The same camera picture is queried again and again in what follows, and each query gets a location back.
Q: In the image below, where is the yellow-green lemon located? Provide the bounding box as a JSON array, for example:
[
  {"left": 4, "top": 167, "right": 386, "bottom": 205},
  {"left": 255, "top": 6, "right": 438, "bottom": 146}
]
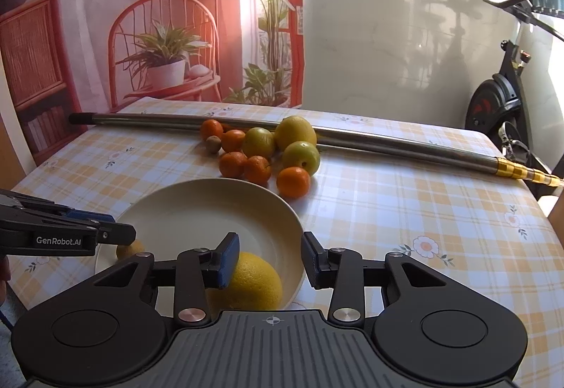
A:
[
  {"left": 242, "top": 127, "right": 277, "bottom": 159},
  {"left": 282, "top": 141, "right": 321, "bottom": 176}
]

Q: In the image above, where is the small orange tangerine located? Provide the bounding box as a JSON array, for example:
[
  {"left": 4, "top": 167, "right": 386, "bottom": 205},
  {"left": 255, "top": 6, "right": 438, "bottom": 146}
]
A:
[
  {"left": 276, "top": 166, "right": 311, "bottom": 199},
  {"left": 200, "top": 118, "right": 225, "bottom": 141},
  {"left": 219, "top": 151, "right": 249, "bottom": 178},
  {"left": 244, "top": 155, "right": 272, "bottom": 186},
  {"left": 220, "top": 129, "right": 246, "bottom": 153}
]

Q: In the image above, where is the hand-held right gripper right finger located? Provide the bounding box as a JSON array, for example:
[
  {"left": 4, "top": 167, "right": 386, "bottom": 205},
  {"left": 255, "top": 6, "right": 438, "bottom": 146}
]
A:
[{"left": 301, "top": 232, "right": 446, "bottom": 325}]

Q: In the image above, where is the large yellow lemon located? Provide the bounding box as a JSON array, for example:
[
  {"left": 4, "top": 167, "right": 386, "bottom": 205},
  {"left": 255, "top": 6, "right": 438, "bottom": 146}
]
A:
[
  {"left": 206, "top": 251, "right": 283, "bottom": 310},
  {"left": 274, "top": 115, "right": 318, "bottom": 151}
]

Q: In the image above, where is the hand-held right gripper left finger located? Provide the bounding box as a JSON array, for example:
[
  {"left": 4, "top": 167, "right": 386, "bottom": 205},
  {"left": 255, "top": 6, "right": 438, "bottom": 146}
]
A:
[{"left": 93, "top": 232, "right": 241, "bottom": 326}]

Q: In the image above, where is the white ceramic bowl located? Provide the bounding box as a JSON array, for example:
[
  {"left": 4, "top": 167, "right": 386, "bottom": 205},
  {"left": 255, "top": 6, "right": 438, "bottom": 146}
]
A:
[{"left": 94, "top": 178, "right": 305, "bottom": 310}]

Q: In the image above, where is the long metal pole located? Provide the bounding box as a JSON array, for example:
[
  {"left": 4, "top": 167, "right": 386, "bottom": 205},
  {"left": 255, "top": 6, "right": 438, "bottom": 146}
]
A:
[{"left": 69, "top": 111, "right": 564, "bottom": 189}]

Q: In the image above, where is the small yellow lemon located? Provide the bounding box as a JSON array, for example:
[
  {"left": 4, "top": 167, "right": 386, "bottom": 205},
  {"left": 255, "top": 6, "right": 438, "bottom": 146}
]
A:
[{"left": 116, "top": 239, "right": 146, "bottom": 260}]

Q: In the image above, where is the black exercise bike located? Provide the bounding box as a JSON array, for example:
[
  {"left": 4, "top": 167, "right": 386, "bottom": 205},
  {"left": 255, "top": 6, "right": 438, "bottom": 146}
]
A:
[{"left": 465, "top": 0, "right": 564, "bottom": 204}]

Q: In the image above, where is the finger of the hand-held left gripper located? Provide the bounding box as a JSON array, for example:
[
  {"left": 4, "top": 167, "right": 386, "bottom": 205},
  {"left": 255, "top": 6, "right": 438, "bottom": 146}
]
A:
[
  {"left": 93, "top": 222, "right": 137, "bottom": 246},
  {"left": 0, "top": 189, "right": 116, "bottom": 226}
]

